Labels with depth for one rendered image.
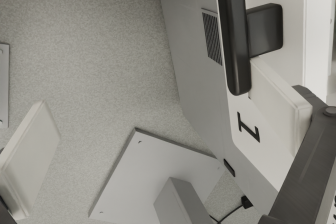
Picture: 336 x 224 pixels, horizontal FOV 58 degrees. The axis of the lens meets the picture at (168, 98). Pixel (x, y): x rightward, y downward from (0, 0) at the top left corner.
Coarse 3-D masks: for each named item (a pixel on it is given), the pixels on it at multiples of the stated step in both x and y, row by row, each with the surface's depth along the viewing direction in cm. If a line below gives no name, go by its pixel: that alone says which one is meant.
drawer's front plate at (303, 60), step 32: (256, 0) 20; (288, 0) 17; (320, 0) 16; (288, 32) 18; (320, 32) 17; (224, 64) 28; (288, 64) 19; (320, 64) 18; (320, 96) 19; (256, 160) 28; (288, 160) 22
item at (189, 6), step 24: (168, 0) 89; (192, 0) 71; (168, 24) 98; (192, 24) 76; (216, 24) 61; (192, 48) 82; (216, 48) 65; (192, 72) 88; (216, 72) 70; (192, 96) 96; (216, 96) 75; (192, 120) 106; (216, 120) 81; (216, 144) 87; (240, 168) 74; (264, 192) 64
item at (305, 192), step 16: (320, 112) 13; (320, 128) 12; (304, 144) 11; (320, 144) 11; (304, 160) 11; (320, 160) 10; (288, 176) 10; (304, 176) 10; (320, 176) 10; (288, 192) 9; (304, 192) 9; (320, 192) 9; (272, 208) 9; (288, 208) 9; (304, 208) 9; (320, 208) 9
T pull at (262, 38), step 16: (224, 0) 16; (240, 0) 16; (224, 16) 17; (240, 16) 17; (256, 16) 17; (272, 16) 17; (224, 32) 18; (240, 32) 17; (256, 32) 18; (272, 32) 18; (224, 48) 18; (240, 48) 18; (256, 48) 18; (272, 48) 18; (240, 64) 18; (240, 80) 18
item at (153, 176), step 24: (144, 144) 123; (168, 144) 127; (120, 168) 125; (144, 168) 128; (168, 168) 131; (192, 168) 136; (216, 168) 140; (120, 192) 129; (144, 192) 133; (168, 192) 129; (192, 192) 130; (96, 216) 131; (120, 216) 134; (144, 216) 138; (168, 216) 122; (192, 216) 113
